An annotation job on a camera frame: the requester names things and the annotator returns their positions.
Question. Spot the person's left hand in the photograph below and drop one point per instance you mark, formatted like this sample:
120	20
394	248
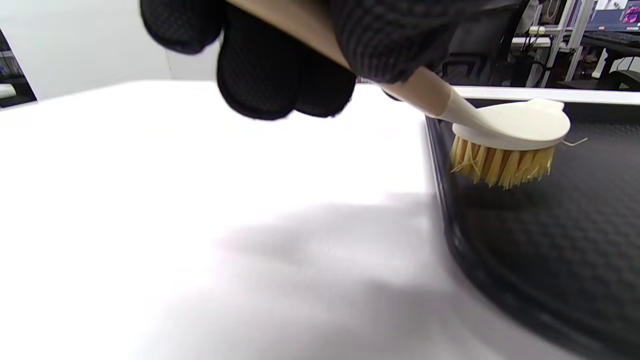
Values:
270	70

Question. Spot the white pot brush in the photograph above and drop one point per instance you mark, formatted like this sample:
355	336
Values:
515	127

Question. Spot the black plastic tray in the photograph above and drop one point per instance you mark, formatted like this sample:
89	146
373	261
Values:
560	260

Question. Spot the black padded office chair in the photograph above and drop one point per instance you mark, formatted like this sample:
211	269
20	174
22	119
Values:
475	50

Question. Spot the computer monitor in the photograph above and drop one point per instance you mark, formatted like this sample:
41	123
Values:
615	17

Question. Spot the white desk frame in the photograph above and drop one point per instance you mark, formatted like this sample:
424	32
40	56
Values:
580	30

